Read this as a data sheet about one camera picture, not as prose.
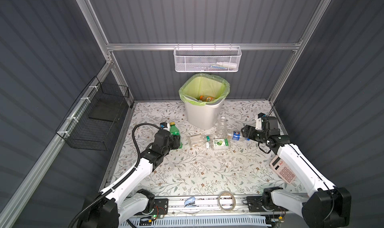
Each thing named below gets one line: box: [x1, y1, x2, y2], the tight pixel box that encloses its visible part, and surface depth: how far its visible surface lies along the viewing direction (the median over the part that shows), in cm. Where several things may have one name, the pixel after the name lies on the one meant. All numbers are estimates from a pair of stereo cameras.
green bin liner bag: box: [179, 73, 231, 106], surface depth 96 cm
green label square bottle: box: [212, 138, 230, 151], surface depth 94 cm
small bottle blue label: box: [232, 131, 241, 141], surface depth 96 cm
